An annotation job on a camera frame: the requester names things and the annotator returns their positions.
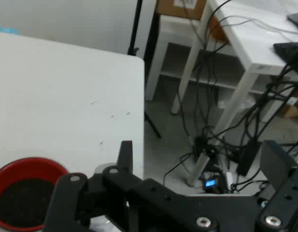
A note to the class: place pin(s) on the device with blue display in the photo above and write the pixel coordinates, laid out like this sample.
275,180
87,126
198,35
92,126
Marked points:
210,183

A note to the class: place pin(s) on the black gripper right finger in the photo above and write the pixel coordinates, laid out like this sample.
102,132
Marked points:
286,193

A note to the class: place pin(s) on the small cardboard box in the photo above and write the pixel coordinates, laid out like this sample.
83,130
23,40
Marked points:
293,111

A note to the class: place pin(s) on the cyan foam mat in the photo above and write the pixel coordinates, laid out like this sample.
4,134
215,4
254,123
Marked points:
6,30

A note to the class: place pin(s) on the black laptop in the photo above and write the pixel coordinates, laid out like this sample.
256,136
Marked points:
297,20

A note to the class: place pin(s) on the black power adapter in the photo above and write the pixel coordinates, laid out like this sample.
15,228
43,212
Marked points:
247,159

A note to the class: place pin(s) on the black tripod stand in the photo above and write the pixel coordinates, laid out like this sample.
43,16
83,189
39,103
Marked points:
135,29

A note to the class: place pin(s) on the brown cardboard box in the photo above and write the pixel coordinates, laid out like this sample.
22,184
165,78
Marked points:
168,9

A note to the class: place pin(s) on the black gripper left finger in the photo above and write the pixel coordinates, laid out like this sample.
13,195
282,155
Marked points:
74,198

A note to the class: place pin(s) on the white side table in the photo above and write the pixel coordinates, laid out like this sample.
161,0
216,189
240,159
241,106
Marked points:
163,31

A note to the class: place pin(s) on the red bowl with dark grounds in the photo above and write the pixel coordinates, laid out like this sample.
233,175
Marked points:
4,174

